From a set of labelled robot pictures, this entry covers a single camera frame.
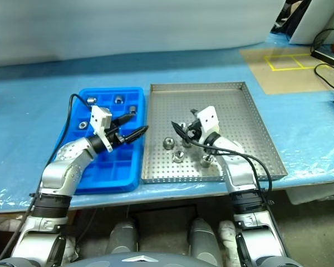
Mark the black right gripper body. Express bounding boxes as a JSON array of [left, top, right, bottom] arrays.
[[184, 118, 203, 143]]

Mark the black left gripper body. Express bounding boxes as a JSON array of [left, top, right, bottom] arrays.
[[106, 121, 128, 146]]

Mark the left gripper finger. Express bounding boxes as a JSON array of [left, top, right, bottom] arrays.
[[125, 125, 149, 144], [117, 113, 136, 126]]

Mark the metal nut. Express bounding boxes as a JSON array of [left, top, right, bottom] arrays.
[[200, 154, 214, 167]]

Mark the blue compartment tray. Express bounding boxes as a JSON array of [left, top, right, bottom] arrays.
[[55, 86, 145, 195]]

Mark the perforated metal tray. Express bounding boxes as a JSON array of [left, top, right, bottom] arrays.
[[140, 81, 288, 185]]

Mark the blue plastic table cover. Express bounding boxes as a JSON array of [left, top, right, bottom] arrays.
[[0, 30, 334, 215]]

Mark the brown cardboard mat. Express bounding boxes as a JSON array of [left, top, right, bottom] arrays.
[[239, 46, 334, 96]]

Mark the grey rounded shape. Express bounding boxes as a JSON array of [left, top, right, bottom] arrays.
[[105, 218, 140, 255], [189, 217, 224, 260]]

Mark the white rounded foot shape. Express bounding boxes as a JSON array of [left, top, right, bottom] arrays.
[[218, 219, 238, 251], [58, 236, 80, 263]]

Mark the grey robot torso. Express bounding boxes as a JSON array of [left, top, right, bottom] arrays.
[[62, 252, 268, 267]]

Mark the black background equipment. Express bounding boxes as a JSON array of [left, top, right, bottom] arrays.
[[269, 0, 312, 36]]

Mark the black power adapter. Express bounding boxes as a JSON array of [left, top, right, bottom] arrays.
[[310, 50, 334, 66]]

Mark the white board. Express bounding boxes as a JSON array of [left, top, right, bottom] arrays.
[[288, 0, 334, 45]]

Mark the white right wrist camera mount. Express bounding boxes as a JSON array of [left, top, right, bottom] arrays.
[[197, 106, 221, 141]]

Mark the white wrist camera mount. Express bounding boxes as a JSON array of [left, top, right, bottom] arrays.
[[197, 106, 221, 141], [90, 106, 114, 152]]

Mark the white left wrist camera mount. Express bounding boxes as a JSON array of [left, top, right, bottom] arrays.
[[90, 106, 114, 152]]

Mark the black looped cable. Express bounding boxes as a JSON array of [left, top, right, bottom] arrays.
[[311, 28, 334, 54]]

